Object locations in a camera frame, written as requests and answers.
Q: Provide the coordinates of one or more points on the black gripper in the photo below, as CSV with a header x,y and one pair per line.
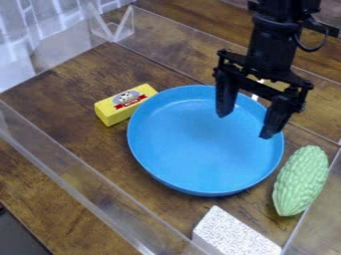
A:
x,y
236,76

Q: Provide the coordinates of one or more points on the blue round tray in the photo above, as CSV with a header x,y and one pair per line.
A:
x,y
196,152

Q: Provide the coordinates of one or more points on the green bumpy gourd toy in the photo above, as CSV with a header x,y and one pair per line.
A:
x,y
300,180

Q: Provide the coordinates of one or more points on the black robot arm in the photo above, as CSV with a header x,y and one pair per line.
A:
x,y
263,70

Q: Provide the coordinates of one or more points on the yellow butter box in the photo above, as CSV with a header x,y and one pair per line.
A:
x,y
118,107

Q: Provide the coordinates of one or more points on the white speckled foam block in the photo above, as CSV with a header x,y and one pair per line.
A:
x,y
223,235

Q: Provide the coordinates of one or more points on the clear acrylic enclosure wall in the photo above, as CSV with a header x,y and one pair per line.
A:
x,y
70,179

